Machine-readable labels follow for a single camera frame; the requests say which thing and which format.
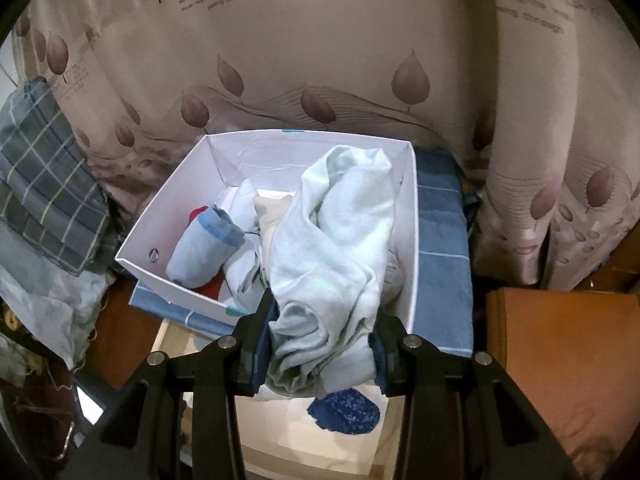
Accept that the grey hexagon pattern underwear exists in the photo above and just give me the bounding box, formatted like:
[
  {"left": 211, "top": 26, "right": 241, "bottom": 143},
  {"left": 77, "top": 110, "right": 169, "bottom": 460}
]
[{"left": 254, "top": 195, "right": 292, "bottom": 271}]

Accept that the orange brown wooden furniture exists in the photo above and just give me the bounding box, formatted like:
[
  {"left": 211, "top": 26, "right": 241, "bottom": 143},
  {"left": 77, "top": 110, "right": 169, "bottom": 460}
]
[{"left": 486, "top": 288, "right": 639, "bottom": 479}]

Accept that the red garment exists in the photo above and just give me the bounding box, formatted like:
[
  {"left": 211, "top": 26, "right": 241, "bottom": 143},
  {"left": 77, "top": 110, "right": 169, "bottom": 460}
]
[{"left": 189, "top": 206, "right": 224, "bottom": 300}]

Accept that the light blue underwear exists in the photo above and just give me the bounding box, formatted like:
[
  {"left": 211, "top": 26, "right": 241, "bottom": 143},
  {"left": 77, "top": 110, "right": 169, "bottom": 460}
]
[{"left": 166, "top": 206, "right": 244, "bottom": 289}]

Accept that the pale mint green garment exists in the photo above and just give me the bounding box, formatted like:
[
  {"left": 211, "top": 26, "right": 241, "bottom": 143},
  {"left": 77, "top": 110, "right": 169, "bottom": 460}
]
[{"left": 226, "top": 144, "right": 396, "bottom": 399}]

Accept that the white XINCCI shoe box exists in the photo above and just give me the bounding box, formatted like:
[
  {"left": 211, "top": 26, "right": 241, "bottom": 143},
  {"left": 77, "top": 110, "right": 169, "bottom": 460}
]
[{"left": 116, "top": 130, "right": 419, "bottom": 327}]

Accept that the beige leaf pattern curtain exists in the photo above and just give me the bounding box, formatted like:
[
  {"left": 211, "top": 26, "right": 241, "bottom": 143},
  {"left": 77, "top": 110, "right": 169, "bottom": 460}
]
[{"left": 9, "top": 0, "right": 639, "bottom": 290}]

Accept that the grey plaid cloth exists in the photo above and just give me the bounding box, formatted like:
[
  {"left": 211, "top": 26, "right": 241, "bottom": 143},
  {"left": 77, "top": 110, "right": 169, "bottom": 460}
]
[{"left": 1, "top": 77, "right": 110, "bottom": 276}]

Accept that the wooden drawer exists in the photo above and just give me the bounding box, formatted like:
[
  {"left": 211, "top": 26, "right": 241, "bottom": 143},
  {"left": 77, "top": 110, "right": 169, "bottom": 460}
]
[{"left": 150, "top": 318, "right": 407, "bottom": 480}]

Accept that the navy blue speckled underwear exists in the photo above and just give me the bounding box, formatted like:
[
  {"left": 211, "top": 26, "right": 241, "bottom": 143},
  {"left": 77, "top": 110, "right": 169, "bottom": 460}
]
[{"left": 307, "top": 388, "right": 381, "bottom": 436}]

